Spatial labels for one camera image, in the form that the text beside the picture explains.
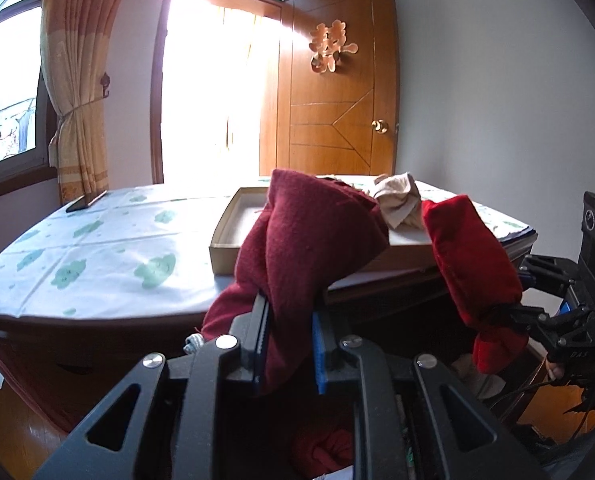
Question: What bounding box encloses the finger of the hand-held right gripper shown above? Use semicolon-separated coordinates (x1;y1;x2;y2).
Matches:
518;254;585;297
487;301;595;348

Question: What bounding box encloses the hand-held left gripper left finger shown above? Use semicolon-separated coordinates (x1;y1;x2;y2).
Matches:
34;292;270;480

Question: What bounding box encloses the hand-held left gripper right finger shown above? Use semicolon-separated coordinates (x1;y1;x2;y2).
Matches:
312;310;548;480

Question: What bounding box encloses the dark wooden drawer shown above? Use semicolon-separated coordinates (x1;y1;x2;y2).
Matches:
217;320;558;480

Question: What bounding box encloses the bright red underwear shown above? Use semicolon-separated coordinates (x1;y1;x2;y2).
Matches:
421;195;528;375

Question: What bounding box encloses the shallow cardboard box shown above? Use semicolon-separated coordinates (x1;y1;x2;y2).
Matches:
208;174;435;277

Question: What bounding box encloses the small red underwear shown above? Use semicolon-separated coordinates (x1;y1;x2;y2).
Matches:
291;422;354;478

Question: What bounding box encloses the dark red underwear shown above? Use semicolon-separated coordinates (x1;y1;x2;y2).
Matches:
183;169;391;396

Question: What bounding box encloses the tan beige underwear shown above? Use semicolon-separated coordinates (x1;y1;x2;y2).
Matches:
372;172;424;231

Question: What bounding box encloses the person's grey trouser leg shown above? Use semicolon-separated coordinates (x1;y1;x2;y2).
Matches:
542;425;595;480

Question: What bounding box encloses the cloud print tablecloth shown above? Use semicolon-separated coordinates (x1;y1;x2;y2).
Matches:
0;176;537;390

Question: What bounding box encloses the dark wooden table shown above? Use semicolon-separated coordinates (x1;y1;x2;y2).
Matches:
0;235;538;441

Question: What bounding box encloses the wooden door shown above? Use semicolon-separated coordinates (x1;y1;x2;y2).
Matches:
258;0;399;178

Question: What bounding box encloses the dark phone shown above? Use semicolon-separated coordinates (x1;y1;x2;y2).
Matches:
66;190;108;213

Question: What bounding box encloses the beige orange curtain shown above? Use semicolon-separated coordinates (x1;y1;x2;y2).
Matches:
40;0;140;206

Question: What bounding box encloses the paper door decoration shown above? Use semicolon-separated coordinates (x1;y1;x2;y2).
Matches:
310;22;359;73

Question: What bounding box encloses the window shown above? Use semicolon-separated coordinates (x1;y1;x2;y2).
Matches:
0;0;60;206

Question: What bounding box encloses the black cable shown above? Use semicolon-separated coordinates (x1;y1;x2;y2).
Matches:
487;380;595;443

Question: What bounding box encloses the dark wooden door frame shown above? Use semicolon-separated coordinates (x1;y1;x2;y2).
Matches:
150;0;301;186

